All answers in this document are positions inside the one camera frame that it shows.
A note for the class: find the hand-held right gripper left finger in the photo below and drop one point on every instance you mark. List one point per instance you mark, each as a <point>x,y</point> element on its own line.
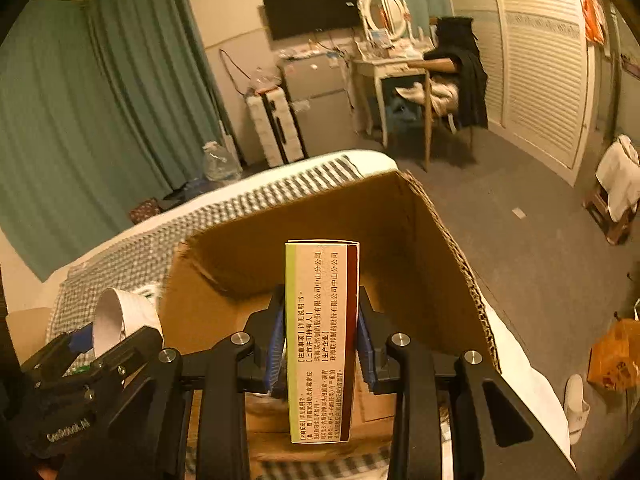
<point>274,357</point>

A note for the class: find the cluster of small toiletries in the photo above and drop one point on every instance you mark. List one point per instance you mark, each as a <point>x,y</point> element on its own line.
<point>390,45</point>

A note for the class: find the brown cardboard box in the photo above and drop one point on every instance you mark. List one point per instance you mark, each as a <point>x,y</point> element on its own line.
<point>300,220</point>

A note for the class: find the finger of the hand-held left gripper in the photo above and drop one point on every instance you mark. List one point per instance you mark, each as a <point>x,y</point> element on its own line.
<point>80,341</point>
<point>130,350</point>

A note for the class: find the grey checkered blanket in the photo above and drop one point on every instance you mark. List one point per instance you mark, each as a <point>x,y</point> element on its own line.
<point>225,210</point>

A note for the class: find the white louvred wardrobe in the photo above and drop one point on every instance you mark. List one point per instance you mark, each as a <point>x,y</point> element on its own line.
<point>540,85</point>

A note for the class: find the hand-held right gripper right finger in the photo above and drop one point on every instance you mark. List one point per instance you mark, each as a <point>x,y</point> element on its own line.
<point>369,360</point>

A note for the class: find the white ribbed suitcase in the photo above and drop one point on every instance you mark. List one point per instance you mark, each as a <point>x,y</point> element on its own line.
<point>275,130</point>

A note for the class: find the brown patterned box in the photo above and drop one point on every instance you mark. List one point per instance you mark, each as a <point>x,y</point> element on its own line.
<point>144,211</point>

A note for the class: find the white slipper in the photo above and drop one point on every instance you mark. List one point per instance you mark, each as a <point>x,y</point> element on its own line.
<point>576,410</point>

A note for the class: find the small paper scrap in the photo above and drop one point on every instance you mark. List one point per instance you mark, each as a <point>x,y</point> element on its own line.
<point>519,213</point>

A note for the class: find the orange hanging bag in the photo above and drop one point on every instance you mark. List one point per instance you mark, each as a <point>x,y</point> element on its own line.
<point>594,20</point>

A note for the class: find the blue cloth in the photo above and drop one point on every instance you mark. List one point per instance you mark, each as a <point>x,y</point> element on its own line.
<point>402,110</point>

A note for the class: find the orange plastic bag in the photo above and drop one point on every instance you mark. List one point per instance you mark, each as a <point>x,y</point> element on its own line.
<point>612,355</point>

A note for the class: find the black wall television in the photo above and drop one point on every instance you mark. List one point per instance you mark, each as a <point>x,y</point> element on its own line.
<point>310,10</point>

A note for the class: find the wide green curtain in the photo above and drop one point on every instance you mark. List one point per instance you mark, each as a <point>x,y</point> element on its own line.
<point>75,110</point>

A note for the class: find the white paper cup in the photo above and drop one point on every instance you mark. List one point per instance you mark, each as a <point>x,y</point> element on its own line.
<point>135,310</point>

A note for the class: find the round white mirror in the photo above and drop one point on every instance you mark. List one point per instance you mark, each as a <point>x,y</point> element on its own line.
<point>370,15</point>

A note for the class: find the yellow-green and brown medicine box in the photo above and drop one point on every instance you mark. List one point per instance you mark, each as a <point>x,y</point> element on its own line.
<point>320,335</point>

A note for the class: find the white crumpled clothing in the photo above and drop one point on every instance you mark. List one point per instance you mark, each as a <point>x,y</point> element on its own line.
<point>440,92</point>

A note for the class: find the large clear water bottle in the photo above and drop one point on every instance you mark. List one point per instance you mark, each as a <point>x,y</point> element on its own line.
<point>220,165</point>

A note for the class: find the grey mini fridge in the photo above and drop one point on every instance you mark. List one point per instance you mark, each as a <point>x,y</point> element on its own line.
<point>320,110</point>

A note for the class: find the white cloth bundle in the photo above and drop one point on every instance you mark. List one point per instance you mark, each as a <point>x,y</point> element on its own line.
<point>617,175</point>

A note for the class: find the white dressing table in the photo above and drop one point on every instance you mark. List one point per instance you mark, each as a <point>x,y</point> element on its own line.
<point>380,67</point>

